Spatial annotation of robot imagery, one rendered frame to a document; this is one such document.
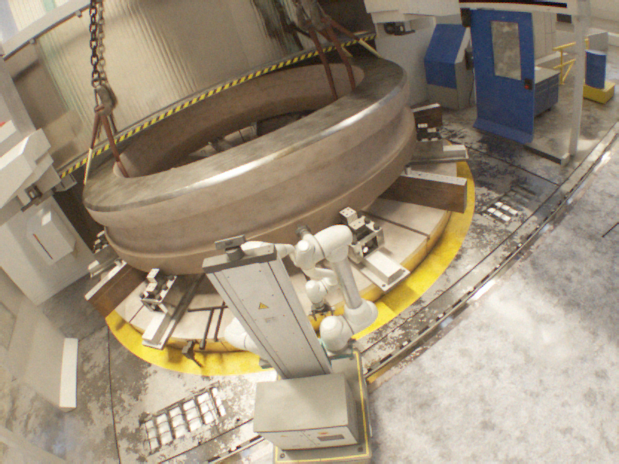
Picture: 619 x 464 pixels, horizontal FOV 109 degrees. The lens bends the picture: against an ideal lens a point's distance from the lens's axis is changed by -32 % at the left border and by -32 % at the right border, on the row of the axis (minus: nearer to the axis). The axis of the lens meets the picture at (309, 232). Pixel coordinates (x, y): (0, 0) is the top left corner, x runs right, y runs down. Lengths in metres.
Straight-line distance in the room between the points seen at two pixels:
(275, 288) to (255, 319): 0.28
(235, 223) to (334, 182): 1.00
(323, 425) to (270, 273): 0.93
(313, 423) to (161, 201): 2.11
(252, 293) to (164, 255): 1.99
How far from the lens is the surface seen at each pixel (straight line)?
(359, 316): 2.01
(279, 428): 1.96
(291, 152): 2.66
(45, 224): 5.96
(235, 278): 1.47
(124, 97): 5.55
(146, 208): 3.04
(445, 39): 7.68
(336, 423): 1.88
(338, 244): 1.69
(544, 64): 10.93
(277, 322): 1.70
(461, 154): 4.75
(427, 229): 3.52
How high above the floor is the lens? 2.60
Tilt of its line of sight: 37 degrees down
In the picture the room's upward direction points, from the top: 19 degrees counter-clockwise
